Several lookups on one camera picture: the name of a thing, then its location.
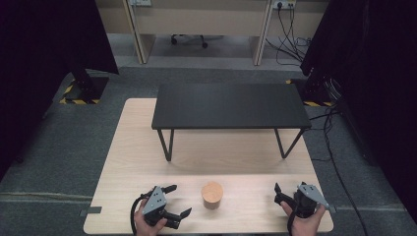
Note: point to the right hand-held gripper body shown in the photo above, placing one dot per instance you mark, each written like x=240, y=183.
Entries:
x=307, y=200

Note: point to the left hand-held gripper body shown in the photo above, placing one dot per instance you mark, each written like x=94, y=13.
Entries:
x=154, y=200

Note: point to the round wooden cylinder block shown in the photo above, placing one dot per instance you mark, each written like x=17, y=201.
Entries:
x=212, y=196

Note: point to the person's right hand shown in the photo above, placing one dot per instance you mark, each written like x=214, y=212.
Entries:
x=305, y=224

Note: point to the person's left hand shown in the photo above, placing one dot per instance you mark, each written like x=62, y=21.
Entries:
x=146, y=224

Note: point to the grey tape strip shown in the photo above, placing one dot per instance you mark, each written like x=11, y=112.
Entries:
x=91, y=210

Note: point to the black low shelf table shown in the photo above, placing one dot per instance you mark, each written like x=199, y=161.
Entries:
x=229, y=106

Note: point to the black stand base striped tape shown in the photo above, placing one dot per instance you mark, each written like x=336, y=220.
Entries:
x=316, y=93
x=85, y=90

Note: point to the black curtain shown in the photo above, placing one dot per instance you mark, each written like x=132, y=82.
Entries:
x=39, y=65
x=377, y=82

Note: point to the black office chair base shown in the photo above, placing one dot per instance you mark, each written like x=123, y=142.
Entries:
x=190, y=38

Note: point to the beige office desk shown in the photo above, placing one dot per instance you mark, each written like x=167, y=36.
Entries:
x=203, y=16

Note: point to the white wall socket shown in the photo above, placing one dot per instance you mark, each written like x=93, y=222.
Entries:
x=283, y=3

